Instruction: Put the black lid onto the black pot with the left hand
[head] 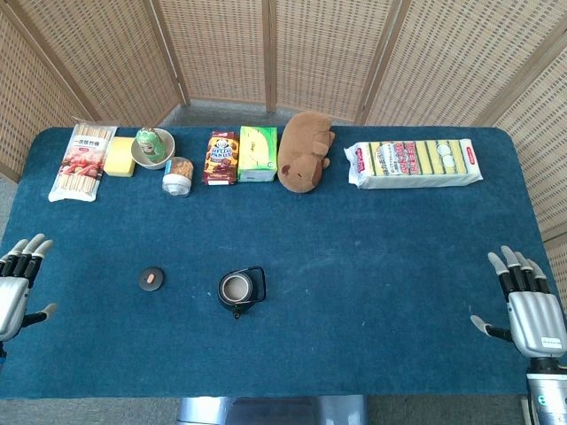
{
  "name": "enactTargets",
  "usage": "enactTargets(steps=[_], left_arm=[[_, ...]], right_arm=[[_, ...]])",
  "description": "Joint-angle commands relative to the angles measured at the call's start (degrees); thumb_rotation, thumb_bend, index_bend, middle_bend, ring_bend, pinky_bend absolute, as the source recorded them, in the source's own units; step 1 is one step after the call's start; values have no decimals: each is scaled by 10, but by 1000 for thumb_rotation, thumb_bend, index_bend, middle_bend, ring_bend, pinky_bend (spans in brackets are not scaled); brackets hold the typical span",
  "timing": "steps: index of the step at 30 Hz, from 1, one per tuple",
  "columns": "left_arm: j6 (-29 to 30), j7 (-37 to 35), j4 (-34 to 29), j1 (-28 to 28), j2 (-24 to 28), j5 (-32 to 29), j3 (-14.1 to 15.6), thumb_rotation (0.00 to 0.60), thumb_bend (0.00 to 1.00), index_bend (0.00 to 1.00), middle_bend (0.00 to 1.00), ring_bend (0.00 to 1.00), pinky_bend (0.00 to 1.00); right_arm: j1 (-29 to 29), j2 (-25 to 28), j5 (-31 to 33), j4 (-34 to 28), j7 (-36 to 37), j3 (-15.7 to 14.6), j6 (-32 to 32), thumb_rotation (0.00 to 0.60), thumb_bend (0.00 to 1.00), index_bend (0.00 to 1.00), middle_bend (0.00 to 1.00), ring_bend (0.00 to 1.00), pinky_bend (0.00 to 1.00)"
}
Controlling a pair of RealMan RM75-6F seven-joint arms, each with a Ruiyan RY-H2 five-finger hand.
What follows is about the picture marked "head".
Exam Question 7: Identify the black teapot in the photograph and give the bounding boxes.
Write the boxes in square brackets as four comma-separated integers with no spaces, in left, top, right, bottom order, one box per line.
[217,265,268,320]

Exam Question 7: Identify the green tissue box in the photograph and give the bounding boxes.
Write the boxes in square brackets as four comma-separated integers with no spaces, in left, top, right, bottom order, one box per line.
[237,126,279,183]

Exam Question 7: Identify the yellow sponge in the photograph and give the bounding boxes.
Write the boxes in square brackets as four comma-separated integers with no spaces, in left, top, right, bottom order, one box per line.
[103,135,137,178]

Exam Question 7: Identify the packaged sponge multipack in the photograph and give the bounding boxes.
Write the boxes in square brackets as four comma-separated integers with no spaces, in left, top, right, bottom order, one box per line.
[344,138,485,190]

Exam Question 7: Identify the wicker folding screen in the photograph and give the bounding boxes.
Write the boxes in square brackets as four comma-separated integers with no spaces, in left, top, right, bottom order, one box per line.
[0,0,567,284]

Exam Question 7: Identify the clear plastic snack jar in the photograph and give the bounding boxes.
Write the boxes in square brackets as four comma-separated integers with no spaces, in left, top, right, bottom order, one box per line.
[161,156,195,198]

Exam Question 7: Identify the brown capybara plush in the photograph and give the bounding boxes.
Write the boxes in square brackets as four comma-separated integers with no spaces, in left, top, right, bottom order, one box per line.
[276,111,337,195]

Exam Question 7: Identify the green doll figurine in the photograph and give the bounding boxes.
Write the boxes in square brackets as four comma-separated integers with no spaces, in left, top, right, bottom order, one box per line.
[135,127,167,164]

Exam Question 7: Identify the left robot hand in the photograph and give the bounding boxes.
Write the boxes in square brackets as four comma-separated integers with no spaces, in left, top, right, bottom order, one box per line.
[0,233,58,343]

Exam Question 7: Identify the white ceramic bowl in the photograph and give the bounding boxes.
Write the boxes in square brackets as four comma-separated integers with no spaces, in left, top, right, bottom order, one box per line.
[130,127,176,171]

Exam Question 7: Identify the Hello Panda biscuit box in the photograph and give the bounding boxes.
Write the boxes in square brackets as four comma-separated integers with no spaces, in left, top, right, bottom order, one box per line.
[202,129,241,186]

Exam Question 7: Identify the bamboo skewers pack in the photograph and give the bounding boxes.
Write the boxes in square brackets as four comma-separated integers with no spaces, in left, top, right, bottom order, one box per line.
[47,122,119,204]

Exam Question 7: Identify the black teapot lid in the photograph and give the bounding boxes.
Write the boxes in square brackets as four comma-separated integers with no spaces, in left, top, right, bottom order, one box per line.
[137,265,166,292]

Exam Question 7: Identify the blue table cloth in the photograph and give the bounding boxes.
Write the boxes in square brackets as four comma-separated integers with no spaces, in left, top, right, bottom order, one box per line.
[0,126,560,399]

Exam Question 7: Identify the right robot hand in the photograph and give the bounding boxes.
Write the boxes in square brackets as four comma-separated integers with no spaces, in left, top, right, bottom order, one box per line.
[470,245,567,360]

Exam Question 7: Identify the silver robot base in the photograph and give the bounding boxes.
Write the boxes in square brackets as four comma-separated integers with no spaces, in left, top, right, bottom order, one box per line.
[176,395,369,425]

